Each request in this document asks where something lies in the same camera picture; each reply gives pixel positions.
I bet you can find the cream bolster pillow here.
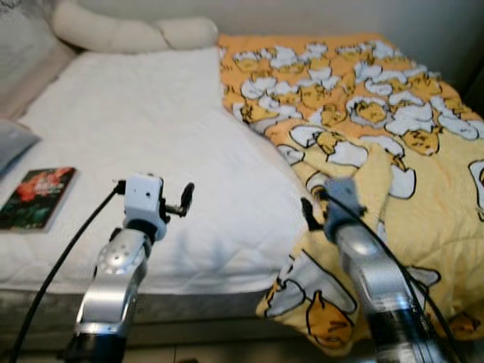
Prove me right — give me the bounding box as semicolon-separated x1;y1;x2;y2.
51;0;220;54

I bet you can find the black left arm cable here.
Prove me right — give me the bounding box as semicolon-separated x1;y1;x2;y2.
8;180;128;360

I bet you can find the grey upholstered bed base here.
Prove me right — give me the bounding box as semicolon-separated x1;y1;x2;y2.
0;287;318;349

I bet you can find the yellow cartoon egg blanket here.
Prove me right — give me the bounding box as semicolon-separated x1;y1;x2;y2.
218;33;484;356

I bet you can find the book with red black cover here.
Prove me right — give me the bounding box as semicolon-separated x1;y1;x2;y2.
0;166;78;232

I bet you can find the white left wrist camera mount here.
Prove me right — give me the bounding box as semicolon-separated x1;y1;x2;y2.
123;174;167;241

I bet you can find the white quilted mattress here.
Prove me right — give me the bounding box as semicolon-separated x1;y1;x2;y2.
0;47;311;296

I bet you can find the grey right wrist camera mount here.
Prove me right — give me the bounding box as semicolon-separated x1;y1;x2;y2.
323;178;369;244

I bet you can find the grey upholstered headboard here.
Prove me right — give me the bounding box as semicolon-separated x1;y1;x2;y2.
0;0;76;118

